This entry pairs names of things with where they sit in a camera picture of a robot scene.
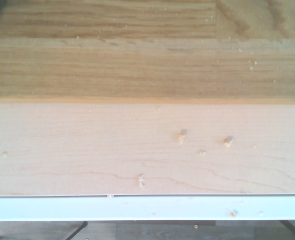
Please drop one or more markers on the pale plywood sheet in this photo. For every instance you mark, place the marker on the pale plywood sheet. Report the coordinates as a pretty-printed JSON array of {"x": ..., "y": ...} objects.
[{"x": 87, "y": 150}]

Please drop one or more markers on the small cereal crumb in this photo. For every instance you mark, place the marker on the small cereal crumb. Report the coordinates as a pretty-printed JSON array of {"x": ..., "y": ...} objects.
[
  {"x": 233, "y": 213},
  {"x": 181, "y": 136},
  {"x": 202, "y": 152},
  {"x": 227, "y": 142},
  {"x": 4, "y": 154},
  {"x": 141, "y": 180}
]

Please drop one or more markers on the black tripod leg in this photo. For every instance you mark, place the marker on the black tripod leg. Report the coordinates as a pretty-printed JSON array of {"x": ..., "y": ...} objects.
[
  {"x": 77, "y": 230},
  {"x": 292, "y": 230}
]

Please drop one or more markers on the white drawer cabinet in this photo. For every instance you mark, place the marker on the white drawer cabinet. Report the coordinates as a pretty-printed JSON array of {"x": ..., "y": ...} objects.
[{"x": 62, "y": 207}]

